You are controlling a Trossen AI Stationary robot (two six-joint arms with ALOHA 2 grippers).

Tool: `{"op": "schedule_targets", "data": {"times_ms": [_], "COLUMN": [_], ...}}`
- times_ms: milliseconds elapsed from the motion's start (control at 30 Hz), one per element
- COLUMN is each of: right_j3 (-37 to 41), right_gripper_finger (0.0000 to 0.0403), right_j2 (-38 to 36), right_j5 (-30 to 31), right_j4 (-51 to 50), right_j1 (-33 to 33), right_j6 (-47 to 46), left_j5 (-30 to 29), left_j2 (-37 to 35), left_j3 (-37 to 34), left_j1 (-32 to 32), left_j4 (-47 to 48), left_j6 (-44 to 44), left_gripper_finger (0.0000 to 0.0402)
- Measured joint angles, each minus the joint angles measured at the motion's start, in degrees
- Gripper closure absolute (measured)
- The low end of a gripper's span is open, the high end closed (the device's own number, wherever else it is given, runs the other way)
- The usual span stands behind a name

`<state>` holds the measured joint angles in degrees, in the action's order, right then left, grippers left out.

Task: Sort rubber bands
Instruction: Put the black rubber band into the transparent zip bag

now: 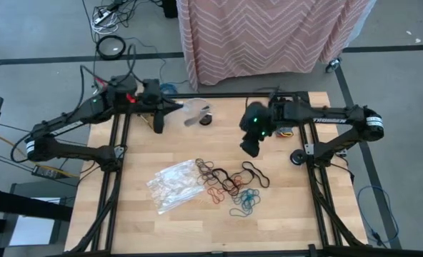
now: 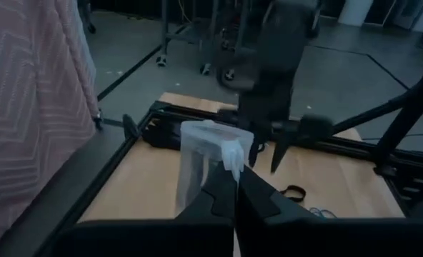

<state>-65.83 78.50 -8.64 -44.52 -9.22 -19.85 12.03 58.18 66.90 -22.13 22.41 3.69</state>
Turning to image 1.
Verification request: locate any stack of clear zipper bags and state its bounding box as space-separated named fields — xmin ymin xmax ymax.
xmin=146 ymin=159 xmax=206 ymax=216

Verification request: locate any small black roll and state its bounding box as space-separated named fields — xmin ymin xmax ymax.
xmin=290 ymin=148 xmax=309 ymax=166

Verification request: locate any coiled blue cable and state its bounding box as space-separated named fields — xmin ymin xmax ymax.
xmin=159 ymin=82 xmax=179 ymax=96

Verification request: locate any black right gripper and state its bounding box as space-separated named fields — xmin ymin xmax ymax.
xmin=240 ymin=135 xmax=264 ymax=158

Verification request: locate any pile of thin brown rubber bands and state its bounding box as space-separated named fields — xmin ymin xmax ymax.
xmin=194 ymin=158 xmax=231 ymax=189

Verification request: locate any caster wheel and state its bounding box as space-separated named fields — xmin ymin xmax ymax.
xmin=324 ymin=56 xmax=342 ymax=74

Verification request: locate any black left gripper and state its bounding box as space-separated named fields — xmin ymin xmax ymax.
xmin=139 ymin=79 xmax=184 ymax=135

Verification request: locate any white cable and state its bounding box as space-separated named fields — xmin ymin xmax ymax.
xmin=91 ymin=9 xmax=121 ymax=36

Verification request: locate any black box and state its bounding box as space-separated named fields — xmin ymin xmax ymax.
xmin=161 ymin=0 xmax=179 ymax=19

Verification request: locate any white power strip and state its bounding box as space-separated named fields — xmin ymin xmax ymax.
xmin=93 ymin=9 xmax=113 ymax=25

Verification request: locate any blue floor cable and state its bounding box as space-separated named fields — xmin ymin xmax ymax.
xmin=356 ymin=184 xmax=401 ymax=248

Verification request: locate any pink chevron cloth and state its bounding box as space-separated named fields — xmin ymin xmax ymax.
xmin=176 ymin=0 xmax=377 ymax=91

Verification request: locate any wide black rubber band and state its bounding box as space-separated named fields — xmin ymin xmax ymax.
xmin=211 ymin=161 xmax=271 ymax=196

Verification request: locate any pile of teal rubber bands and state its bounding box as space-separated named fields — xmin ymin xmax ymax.
xmin=229 ymin=188 xmax=262 ymax=218

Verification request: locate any black furniture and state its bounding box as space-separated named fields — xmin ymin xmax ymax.
xmin=0 ymin=181 xmax=74 ymax=257

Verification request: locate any yellow cable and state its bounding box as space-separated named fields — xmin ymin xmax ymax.
xmin=0 ymin=132 xmax=81 ymax=178

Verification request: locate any clear zipper bag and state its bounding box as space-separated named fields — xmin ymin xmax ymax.
xmin=181 ymin=99 xmax=213 ymax=128

